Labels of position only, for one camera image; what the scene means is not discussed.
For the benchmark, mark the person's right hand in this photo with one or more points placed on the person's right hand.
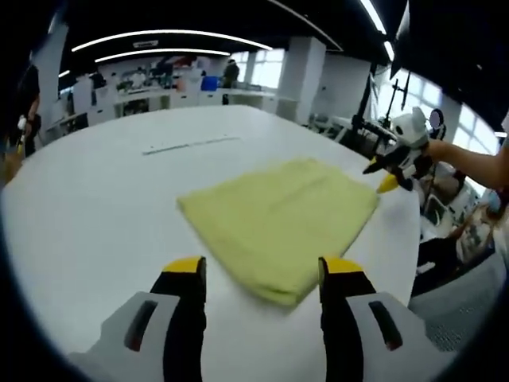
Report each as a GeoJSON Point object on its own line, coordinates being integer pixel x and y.
{"type": "Point", "coordinates": [432, 151]}

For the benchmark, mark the white workbench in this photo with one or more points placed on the white workbench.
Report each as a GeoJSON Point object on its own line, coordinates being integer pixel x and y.
{"type": "Point", "coordinates": [191, 99]}

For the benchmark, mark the long curved ceiling light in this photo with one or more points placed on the long curved ceiling light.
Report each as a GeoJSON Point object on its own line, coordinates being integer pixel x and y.
{"type": "Point", "coordinates": [171, 33]}

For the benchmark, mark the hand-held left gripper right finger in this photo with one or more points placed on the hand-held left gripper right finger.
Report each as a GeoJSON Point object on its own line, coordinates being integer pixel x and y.
{"type": "Point", "coordinates": [366, 342]}

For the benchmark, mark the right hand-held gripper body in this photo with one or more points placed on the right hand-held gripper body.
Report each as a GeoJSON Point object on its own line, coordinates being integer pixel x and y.
{"type": "Point", "coordinates": [411, 129]}

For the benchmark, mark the thin white strip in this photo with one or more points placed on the thin white strip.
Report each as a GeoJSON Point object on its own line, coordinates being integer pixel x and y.
{"type": "Point", "coordinates": [191, 145]}

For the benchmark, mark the straight ceiling light strip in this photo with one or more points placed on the straight ceiling light strip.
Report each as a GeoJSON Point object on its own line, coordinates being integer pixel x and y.
{"type": "Point", "coordinates": [375, 20]}

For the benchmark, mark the yellow and grey garment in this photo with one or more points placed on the yellow and grey garment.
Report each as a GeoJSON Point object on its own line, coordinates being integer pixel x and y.
{"type": "Point", "coordinates": [278, 223]}

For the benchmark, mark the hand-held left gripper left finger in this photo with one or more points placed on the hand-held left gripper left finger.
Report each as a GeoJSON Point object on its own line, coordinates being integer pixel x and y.
{"type": "Point", "coordinates": [131, 342]}

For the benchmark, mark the short curved ceiling light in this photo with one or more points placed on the short curved ceiling light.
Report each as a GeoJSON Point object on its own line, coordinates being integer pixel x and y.
{"type": "Point", "coordinates": [159, 51]}

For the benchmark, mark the blue plastic bin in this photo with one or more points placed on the blue plastic bin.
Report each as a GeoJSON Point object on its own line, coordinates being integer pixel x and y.
{"type": "Point", "coordinates": [209, 83]}

